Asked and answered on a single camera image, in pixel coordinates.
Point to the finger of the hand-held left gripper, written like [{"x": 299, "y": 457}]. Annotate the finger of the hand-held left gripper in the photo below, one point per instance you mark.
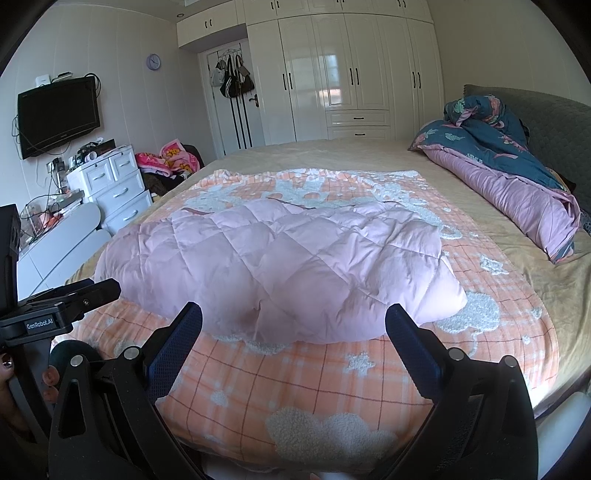
[
  {"x": 99, "y": 290},
  {"x": 69, "y": 289}
]

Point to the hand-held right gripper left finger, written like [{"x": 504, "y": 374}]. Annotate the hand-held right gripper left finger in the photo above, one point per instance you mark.
[{"x": 178, "y": 341}]

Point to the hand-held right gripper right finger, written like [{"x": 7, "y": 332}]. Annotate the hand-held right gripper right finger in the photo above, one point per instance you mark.
[{"x": 406, "y": 341}]

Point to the pink quilted jacket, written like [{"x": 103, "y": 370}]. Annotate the pink quilted jacket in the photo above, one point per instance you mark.
[{"x": 277, "y": 267}]

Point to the dark clothes pile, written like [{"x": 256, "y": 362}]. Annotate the dark clothes pile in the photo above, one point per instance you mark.
[{"x": 161, "y": 182}]

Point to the person's left hand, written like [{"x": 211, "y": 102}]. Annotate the person's left hand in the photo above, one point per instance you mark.
[{"x": 51, "y": 378}]

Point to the orange plaid blanket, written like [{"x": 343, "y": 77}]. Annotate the orange plaid blanket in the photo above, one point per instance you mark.
[{"x": 323, "y": 383}]

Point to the white drawer chest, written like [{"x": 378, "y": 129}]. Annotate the white drawer chest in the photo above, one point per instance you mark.
[{"x": 115, "y": 189}]

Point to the pink floral cloth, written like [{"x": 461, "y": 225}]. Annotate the pink floral cloth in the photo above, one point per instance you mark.
[{"x": 175, "y": 157}]

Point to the black television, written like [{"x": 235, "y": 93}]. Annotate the black television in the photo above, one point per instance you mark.
[{"x": 57, "y": 117}]

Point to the teal and pink duvet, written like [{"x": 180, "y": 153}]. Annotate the teal and pink duvet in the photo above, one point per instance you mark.
[{"x": 498, "y": 184}]

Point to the bed with beige sheet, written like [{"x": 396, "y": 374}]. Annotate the bed with beige sheet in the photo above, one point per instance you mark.
[{"x": 351, "y": 152}]

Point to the white door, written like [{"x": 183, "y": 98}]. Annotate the white door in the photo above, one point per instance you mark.
[{"x": 217, "y": 124}]

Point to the dark patterned pillow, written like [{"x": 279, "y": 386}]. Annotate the dark patterned pillow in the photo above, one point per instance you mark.
[{"x": 586, "y": 226}]

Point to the white hanging bag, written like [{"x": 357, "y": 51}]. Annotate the white hanging bag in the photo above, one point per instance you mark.
[{"x": 216, "y": 77}]

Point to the black striped hanging bag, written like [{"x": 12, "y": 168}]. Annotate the black striped hanging bag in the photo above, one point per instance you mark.
[{"x": 229, "y": 84}]

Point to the grey headboard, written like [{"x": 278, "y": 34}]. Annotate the grey headboard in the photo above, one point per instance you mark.
[{"x": 558, "y": 124}]

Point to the white wardrobe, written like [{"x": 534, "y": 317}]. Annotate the white wardrobe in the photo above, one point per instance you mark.
[{"x": 360, "y": 69}]

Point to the white wall box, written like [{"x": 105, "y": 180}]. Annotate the white wall box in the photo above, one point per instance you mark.
[{"x": 45, "y": 79}]

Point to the round wall clock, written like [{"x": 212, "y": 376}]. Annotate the round wall clock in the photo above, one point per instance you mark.
[{"x": 153, "y": 61}]

